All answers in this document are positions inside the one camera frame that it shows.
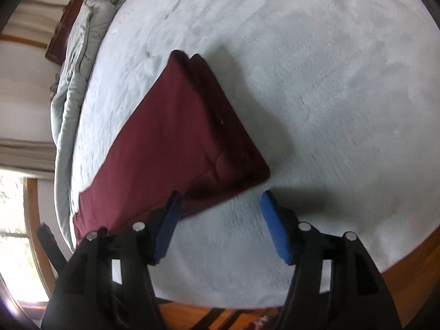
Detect maroon pants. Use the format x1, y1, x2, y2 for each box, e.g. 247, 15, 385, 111
73, 51, 270, 241

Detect beige curtain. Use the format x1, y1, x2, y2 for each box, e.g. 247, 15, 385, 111
1, 0, 70, 179

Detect light blue bed sheet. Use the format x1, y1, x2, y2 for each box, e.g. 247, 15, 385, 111
69, 0, 439, 308

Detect grey-green duvet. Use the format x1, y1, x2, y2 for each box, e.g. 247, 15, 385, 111
51, 0, 126, 249

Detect dark wooden headboard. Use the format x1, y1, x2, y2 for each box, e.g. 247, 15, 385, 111
45, 0, 83, 66

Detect wooden window frame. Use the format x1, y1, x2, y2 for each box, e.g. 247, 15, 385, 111
24, 177, 56, 298

